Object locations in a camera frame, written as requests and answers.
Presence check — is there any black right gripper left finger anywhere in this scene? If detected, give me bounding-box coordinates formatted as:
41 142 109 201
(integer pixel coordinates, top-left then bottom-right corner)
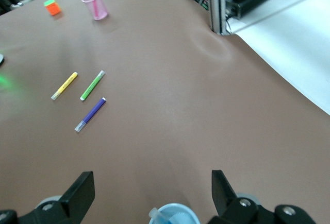
0 171 95 224

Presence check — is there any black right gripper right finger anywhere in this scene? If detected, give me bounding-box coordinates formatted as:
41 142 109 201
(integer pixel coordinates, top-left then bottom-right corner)
207 169 318 224

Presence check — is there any blue marker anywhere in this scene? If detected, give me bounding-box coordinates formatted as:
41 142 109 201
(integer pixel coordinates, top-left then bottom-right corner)
148 208 168 224

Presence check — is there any pink marker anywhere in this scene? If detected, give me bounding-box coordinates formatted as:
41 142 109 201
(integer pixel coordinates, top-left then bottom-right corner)
89 0 100 19

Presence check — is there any light blue cup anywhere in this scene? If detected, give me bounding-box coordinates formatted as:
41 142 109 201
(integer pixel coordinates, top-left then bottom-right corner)
149 202 201 224

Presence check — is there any purple marker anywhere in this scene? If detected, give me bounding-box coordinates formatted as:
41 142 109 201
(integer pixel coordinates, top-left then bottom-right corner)
74 97 107 133

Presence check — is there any green marker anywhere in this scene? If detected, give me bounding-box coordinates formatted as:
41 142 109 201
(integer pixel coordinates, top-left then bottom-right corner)
79 70 106 102

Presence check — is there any yellow marker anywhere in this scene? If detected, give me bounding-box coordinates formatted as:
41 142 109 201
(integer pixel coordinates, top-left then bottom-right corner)
51 72 78 100

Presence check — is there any pink translucent cup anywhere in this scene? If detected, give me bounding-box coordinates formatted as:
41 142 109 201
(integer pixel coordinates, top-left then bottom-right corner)
81 0 109 21

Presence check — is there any orange green puzzle cube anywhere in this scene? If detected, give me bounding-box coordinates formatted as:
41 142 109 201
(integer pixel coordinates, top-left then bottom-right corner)
43 0 63 16

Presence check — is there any black electronics box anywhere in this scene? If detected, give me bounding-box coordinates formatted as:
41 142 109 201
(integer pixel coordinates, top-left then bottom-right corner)
226 0 284 19

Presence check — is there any aluminium frame post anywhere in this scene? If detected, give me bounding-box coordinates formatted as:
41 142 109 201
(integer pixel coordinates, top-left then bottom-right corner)
207 0 229 36

